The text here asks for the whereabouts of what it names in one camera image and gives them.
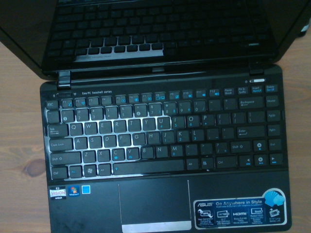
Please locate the small white object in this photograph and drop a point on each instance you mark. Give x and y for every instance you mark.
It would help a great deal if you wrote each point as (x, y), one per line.
(305, 28)

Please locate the black Asus netbook laptop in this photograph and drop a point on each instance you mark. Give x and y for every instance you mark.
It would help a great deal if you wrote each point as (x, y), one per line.
(155, 145)

